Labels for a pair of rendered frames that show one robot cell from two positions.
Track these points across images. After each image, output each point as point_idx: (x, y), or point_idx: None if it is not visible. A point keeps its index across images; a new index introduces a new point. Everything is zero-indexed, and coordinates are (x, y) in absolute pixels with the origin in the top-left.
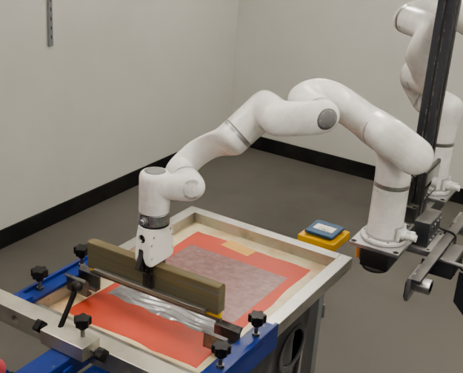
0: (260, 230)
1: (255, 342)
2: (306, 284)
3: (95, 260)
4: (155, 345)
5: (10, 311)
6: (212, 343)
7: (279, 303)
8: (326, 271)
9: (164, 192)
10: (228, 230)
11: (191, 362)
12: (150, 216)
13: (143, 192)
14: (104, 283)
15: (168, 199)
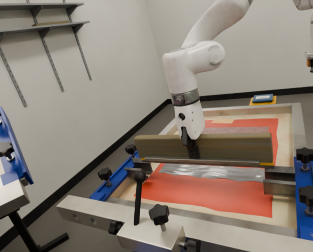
0: (230, 107)
1: None
2: (292, 124)
3: (143, 151)
4: (219, 204)
5: (87, 215)
6: (274, 189)
7: (282, 142)
8: (295, 113)
9: (192, 65)
10: (210, 114)
11: (262, 212)
12: (184, 92)
13: (172, 72)
14: (153, 166)
15: (195, 72)
